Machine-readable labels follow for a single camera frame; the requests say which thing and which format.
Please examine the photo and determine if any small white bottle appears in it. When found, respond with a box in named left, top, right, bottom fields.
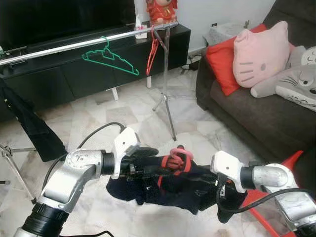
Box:
left=135, top=14, right=149, bottom=40

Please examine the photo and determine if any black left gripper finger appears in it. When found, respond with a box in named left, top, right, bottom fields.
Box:
left=142, top=167, right=175, bottom=178
left=129, top=147, right=159, bottom=158

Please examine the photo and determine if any black shirt with white print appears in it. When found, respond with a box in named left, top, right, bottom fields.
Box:
left=0, top=77, right=68, bottom=163

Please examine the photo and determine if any pink cat face pillow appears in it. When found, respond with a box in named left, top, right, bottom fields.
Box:
left=232, top=21, right=291, bottom=89

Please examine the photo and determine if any green plastic hanger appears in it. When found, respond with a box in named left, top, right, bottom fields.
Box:
left=82, top=36, right=141, bottom=77

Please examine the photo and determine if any red figurine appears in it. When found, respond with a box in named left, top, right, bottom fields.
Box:
left=146, top=0, right=179, bottom=26

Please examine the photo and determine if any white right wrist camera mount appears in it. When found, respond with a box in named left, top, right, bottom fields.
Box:
left=211, top=151, right=246, bottom=193

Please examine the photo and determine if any red cushion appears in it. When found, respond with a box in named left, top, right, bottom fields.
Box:
left=205, top=23, right=268, bottom=96

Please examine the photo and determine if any red plastic hanger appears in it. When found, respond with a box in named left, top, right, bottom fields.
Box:
left=167, top=146, right=195, bottom=174
left=146, top=27, right=161, bottom=78

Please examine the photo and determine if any chrome clothes rack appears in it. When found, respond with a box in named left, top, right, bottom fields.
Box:
left=0, top=21, right=179, bottom=204

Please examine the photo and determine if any dark grey sofa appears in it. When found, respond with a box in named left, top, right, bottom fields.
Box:
left=196, top=0, right=316, bottom=191

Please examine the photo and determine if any black television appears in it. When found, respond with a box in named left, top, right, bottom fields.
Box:
left=0, top=0, right=137, bottom=51

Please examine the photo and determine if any red plastic stool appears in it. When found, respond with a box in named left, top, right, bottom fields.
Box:
left=242, top=151, right=316, bottom=237

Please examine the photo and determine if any grey closed-eyed Totoro pillow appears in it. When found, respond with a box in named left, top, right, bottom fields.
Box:
left=289, top=46, right=316, bottom=70

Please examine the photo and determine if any black TV console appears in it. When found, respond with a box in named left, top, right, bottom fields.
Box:
left=0, top=22, right=192, bottom=122

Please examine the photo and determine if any grey open-eyed Totoro plush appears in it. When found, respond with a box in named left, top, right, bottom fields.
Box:
left=250, top=64, right=316, bottom=112

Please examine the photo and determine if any side table with white cloth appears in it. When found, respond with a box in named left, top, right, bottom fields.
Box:
left=203, top=21, right=253, bottom=48

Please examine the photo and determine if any navy garment with red stripes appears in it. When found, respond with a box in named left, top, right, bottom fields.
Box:
left=106, top=148, right=248, bottom=223

